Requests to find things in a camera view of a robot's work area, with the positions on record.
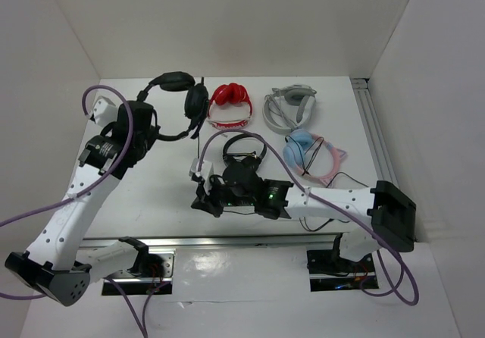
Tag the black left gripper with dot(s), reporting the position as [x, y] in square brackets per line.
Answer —
[152, 133]

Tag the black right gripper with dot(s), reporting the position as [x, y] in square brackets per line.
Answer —
[206, 205]

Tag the large black gaming headset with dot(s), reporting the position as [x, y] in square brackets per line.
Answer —
[195, 105]

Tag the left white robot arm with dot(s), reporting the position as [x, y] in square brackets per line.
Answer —
[53, 264]

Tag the small black headphones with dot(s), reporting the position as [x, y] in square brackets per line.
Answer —
[245, 150]

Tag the red white headphones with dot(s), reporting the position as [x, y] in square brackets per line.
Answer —
[226, 97]

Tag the blue pink cat headphones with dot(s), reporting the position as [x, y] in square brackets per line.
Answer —
[300, 152]

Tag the grey white headphones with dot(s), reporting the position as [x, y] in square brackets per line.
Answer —
[289, 108]

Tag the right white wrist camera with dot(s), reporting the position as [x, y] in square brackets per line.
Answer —
[200, 172]

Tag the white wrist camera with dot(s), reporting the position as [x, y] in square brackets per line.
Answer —
[200, 172]
[104, 112]

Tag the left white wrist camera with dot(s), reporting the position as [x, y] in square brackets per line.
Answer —
[104, 112]

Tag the aluminium front table rail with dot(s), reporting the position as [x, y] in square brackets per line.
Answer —
[237, 241]

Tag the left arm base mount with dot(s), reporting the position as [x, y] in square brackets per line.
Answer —
[151, 273]

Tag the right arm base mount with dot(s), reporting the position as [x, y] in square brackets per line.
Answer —
[329, 272]

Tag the aluminium side rail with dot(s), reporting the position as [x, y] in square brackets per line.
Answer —
[373, 131]

